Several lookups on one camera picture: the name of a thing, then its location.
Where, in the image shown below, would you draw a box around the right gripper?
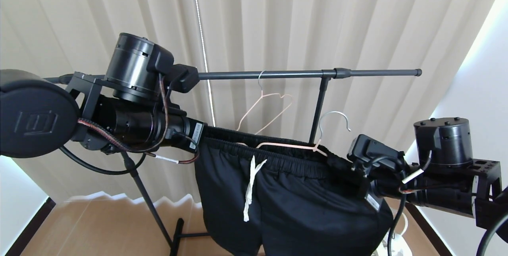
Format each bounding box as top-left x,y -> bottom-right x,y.
357,169 -> 475,217

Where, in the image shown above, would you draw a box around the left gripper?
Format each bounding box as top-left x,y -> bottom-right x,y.
95,95 -> 205,155

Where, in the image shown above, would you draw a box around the black shorts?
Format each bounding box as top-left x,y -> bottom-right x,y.
194,125 -> 393,256

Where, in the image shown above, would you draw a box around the pink clothes hanger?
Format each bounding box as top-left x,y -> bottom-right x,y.
237,71 -> 294,135
237,111 -> 352,157

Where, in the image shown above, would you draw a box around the white laundry basket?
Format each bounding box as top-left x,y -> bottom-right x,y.
375,212 -> 413,256

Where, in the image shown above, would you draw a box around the black clothes rack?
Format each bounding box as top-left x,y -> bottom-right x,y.
44,67 -> 422,256

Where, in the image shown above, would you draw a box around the beige curtain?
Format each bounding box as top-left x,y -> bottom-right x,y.
0,0 -> 508,205

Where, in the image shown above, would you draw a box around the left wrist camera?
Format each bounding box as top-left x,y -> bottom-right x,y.
165,64 -> 200,94

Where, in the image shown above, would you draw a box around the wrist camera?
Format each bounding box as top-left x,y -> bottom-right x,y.
165,64 -> 200,94
347,134 -> 405,173

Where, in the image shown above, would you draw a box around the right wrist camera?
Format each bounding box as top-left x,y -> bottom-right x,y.
347,134 -> 405,173

